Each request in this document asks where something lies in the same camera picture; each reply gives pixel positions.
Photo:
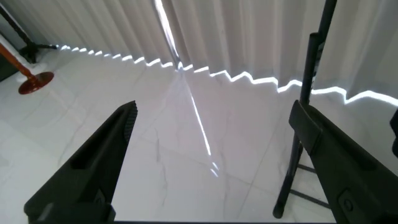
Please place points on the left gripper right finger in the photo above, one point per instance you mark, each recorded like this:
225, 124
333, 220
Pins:
342, 189

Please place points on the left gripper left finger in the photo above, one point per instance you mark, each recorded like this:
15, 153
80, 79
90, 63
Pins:
93, 180

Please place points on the black clothes rack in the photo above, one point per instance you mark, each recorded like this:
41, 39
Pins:
311, 62

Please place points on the red round-footed stand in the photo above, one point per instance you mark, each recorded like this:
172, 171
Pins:
35, 82

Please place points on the black tripod stand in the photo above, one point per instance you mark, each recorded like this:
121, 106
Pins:
29, 51

